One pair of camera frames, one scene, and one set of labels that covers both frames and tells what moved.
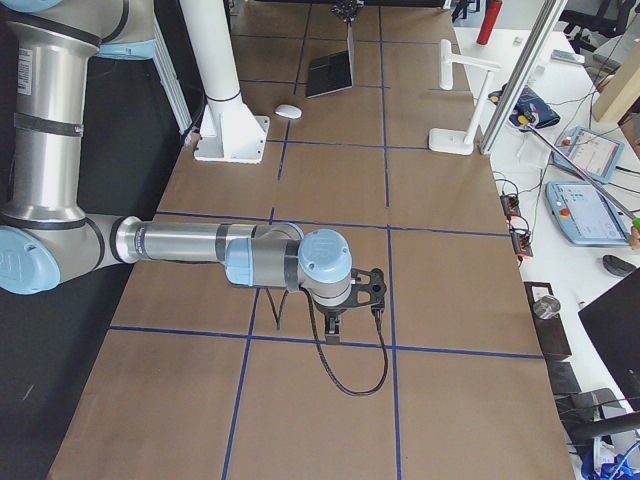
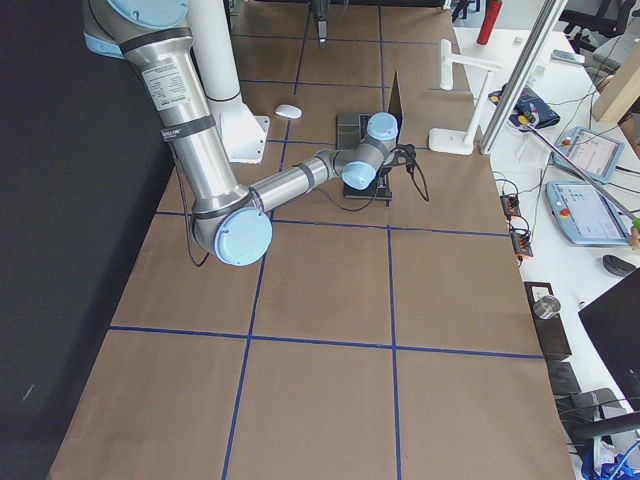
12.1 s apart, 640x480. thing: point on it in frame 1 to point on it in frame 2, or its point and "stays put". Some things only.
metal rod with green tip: (634, 221) stays put
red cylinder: (492, 11) stays put
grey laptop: (333, 72) to (351, 128)
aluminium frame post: (538, 34) stays put
